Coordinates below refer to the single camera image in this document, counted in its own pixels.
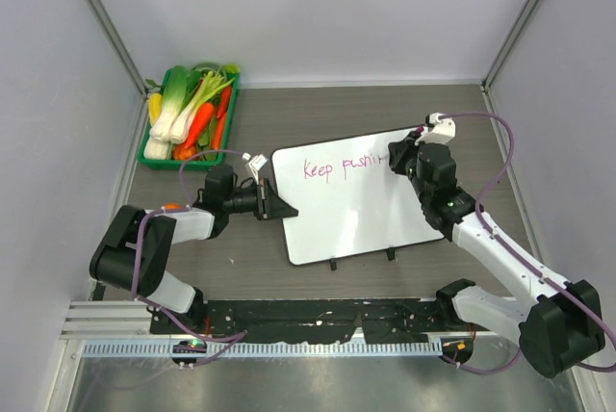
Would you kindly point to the red toy chili pepper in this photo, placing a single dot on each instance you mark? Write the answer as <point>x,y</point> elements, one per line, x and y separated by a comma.
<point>223,104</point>

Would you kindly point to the orange toy fruit in tray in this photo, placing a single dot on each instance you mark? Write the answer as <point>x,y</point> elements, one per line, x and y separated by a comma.
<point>183,153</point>

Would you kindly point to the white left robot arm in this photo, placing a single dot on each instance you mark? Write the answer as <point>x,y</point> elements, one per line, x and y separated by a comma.
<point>133,253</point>

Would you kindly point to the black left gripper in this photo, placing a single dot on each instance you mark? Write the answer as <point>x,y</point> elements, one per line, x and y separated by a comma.
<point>269,204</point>

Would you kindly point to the white green toy bok choy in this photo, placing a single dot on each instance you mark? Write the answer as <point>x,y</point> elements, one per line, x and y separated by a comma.
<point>174,93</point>

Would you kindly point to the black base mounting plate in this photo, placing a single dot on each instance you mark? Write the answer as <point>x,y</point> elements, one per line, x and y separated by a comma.
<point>311,321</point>

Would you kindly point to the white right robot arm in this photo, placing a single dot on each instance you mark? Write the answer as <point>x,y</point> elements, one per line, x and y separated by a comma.
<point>555,323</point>

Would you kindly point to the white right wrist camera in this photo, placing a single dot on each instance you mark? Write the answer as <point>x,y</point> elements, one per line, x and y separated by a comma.
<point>438,128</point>

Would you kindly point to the white slotted cable duct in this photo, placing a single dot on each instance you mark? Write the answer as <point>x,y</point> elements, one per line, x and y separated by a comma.
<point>167,348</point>

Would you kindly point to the orange toy carrot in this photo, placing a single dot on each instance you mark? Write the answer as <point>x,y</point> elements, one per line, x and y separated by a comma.
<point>200,122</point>

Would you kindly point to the yellow toy corn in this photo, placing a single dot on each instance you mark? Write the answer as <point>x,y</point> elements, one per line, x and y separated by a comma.
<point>154,105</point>

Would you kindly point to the white whiteboard with black frame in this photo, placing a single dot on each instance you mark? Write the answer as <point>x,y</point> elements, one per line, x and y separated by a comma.
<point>349,202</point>

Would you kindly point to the green plastic tray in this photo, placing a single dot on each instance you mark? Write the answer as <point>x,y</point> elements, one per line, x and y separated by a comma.
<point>158,155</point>

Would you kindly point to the white green toy leek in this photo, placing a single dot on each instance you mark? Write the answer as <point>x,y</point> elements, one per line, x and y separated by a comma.
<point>210,85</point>

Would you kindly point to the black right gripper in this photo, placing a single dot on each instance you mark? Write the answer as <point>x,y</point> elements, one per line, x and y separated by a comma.
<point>401,150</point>

